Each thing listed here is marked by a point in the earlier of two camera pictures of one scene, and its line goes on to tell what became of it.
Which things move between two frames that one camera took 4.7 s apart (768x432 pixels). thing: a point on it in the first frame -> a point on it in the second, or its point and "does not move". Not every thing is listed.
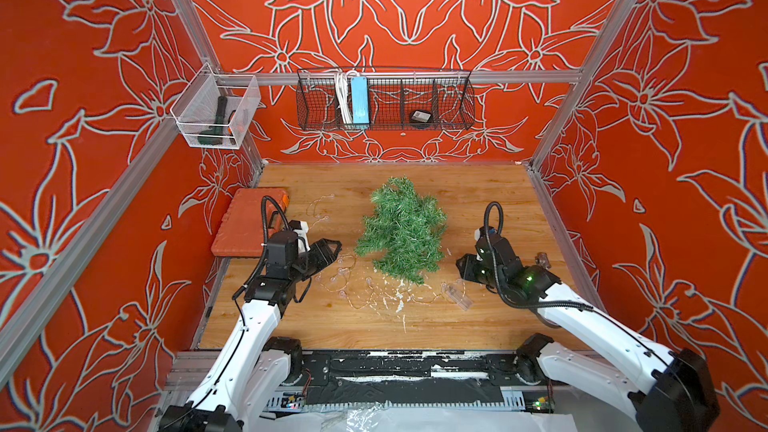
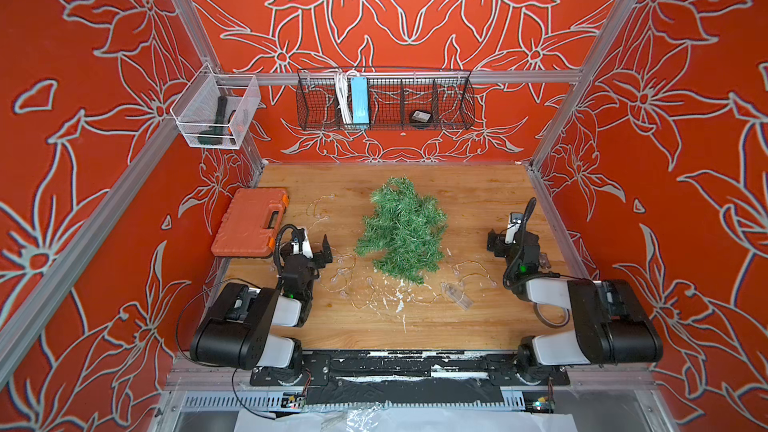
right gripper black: (467, 262) -> (500, 243)
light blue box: (360, 108) does not move
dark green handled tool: (214, 135) does not move
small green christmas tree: (404, 231) does not move
